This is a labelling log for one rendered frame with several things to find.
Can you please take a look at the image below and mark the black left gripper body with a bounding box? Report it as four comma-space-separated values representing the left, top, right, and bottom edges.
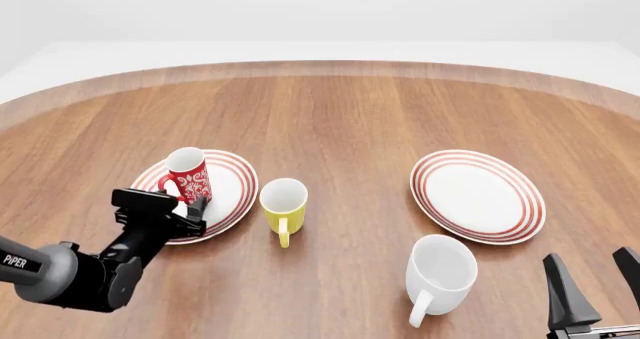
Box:
113, 206, 208, 242

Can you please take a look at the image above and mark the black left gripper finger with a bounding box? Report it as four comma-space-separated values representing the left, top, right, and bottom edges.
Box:
187, 195, 210, 225

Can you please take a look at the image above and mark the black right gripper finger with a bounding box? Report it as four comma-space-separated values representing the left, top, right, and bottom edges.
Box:
542, 252, 603, 332
612, 246, 640, 315

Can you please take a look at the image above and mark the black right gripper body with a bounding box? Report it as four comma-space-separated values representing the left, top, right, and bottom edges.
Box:
544, 322, 640, 339

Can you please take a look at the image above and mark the red mug with white pattern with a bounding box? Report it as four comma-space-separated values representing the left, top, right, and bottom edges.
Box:
157, 146, 213, 206

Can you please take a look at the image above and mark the white plate with red rings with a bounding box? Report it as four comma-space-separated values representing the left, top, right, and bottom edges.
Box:
409, 149, 547, 246
130, 148, 260, 246

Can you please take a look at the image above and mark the yellow mug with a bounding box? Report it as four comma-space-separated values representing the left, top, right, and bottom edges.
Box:
258, 177, 309, 250

